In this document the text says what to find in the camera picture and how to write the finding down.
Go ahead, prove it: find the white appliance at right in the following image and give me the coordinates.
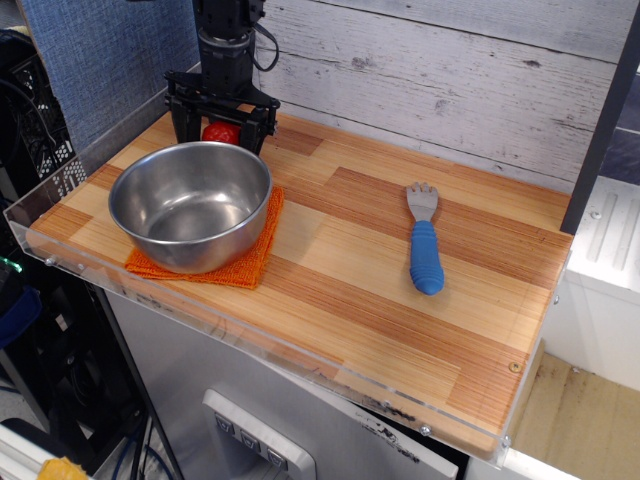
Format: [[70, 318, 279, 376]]
[[541, 177, 639, 390]]

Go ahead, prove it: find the blue handled fork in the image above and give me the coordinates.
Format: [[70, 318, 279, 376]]
[[406, 182, 445, 296]]

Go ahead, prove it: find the stainless steel cabinet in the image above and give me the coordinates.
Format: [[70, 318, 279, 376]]
[[106, 293, 468, 479]]

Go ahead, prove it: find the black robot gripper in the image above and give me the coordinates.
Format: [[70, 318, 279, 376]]
[[164, 29, 280, 155]]

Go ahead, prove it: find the black plastic crate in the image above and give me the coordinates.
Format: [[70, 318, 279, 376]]
[[1, 29, 87, 198]]

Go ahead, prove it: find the orange knitted cloth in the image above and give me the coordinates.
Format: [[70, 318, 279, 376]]
[[124, 186, 285, 289]]

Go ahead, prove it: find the clear acrylic table guard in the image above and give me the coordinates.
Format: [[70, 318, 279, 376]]
[[6, 115, 571, 464]]

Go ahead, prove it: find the dark grey right post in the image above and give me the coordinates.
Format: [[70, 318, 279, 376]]
[[560, 2, 639, 235]]

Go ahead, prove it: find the stainless steel bowl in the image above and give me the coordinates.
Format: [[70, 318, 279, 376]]
[[109, 141, 273, 274]]

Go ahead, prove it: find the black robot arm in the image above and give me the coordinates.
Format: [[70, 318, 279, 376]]
[[164, 1, 280, 154]]

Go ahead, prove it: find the red toy strawberry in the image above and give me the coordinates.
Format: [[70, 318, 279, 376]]
[[202, 121, 240, 145]]

